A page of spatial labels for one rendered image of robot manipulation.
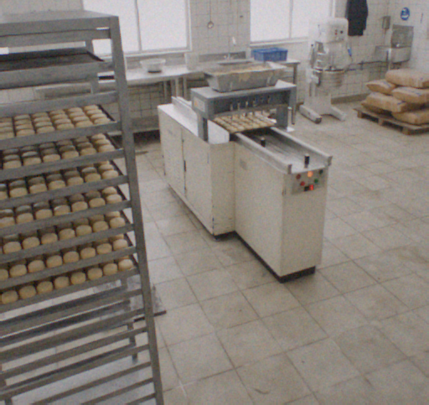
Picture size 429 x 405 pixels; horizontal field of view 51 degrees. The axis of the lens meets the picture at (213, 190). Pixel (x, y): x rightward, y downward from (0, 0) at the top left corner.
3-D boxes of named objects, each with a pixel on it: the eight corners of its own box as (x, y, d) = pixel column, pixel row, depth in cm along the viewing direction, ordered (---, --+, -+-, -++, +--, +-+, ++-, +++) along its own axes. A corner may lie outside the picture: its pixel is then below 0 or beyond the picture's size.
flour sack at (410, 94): (414, 106, 564) (416, 93, 557) (389, 99, 599) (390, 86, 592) (452, 98, 592) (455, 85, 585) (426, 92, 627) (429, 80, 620)
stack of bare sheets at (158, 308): (90, 277, 321) (89, 273, 319) (144, 264, 334) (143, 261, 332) (102, 331, 270) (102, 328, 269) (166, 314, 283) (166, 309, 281)
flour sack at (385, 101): (362, 103, 642) (364, 91, 634) (385, 100, 657) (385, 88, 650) (400, 115, 582) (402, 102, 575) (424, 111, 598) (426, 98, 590)
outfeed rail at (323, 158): (204, 99, 443) (204, 92, 440) (207, 99, 444) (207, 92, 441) (328, 166, 275) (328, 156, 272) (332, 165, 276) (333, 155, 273)
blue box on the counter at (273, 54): (263, 62, 605) (263, 52, 599) (252, 59, 630) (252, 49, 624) (288, 59, 619) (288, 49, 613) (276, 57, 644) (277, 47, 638)
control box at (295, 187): (289, 192, 275) (290, 171, 269) (321, 184, 284) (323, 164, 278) (292, 194, 272) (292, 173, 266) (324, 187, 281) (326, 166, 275)
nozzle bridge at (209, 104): (192, 132, 346) (189, 89, 332) (273, 119, 371) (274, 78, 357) (209, 145, 318) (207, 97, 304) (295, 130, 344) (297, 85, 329)
